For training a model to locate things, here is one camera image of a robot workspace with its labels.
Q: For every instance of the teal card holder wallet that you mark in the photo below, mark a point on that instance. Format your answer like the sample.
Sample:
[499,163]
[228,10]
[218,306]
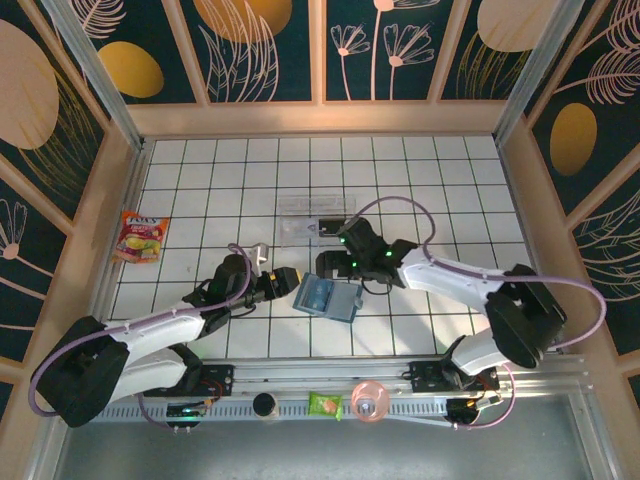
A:
[340,302]

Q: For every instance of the clear acrylic card tray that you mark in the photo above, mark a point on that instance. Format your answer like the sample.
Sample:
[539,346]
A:
[300,205]

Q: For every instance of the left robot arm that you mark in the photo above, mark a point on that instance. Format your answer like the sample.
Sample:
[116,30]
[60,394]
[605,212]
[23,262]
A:
[160,325]

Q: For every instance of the black card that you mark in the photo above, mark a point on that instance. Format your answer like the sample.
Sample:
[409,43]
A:
[330,226]

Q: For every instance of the Fox's candy bag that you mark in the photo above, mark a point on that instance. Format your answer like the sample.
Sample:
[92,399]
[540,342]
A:
[140,240]

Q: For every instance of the black round cap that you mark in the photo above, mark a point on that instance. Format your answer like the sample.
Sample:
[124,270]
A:
[265,404]

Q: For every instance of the green snack packet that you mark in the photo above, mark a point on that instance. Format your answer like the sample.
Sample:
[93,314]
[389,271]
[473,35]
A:
[325,406]

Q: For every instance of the pink plastic cup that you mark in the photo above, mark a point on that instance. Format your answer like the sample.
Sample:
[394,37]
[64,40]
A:
[370,402]

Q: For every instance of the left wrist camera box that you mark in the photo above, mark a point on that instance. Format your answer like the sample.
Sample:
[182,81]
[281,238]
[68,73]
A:
[260,254]

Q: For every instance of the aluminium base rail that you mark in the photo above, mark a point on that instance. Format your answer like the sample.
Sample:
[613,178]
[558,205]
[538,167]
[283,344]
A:
[310,372]

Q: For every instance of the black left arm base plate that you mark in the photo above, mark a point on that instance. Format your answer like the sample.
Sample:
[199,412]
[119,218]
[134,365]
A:
[220,380]

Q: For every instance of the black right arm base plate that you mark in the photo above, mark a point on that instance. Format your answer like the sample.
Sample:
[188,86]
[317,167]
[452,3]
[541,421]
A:
[425,375]

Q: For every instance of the aluminium frame post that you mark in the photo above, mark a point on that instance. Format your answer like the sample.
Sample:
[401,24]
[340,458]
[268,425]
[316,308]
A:
[537,75]
[96,75]

